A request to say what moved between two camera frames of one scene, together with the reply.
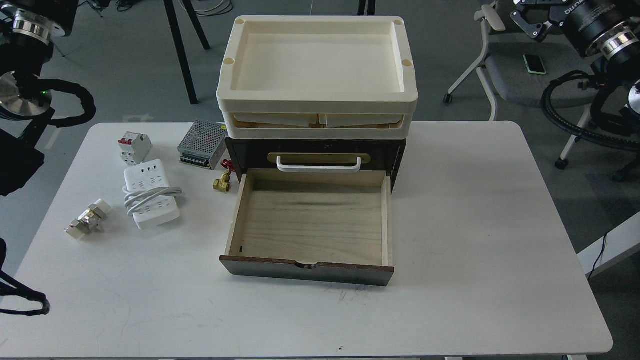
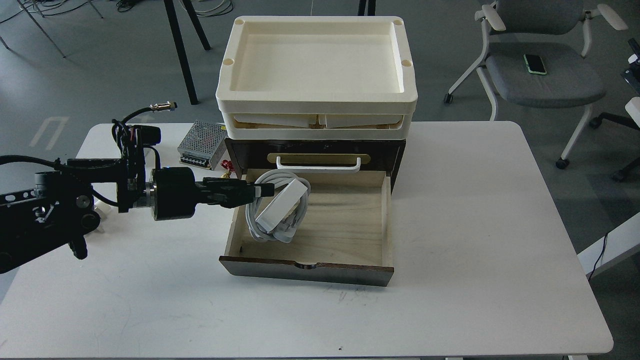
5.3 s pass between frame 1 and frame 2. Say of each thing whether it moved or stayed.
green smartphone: stayed
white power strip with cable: moved
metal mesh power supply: stayed
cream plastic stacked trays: stayed
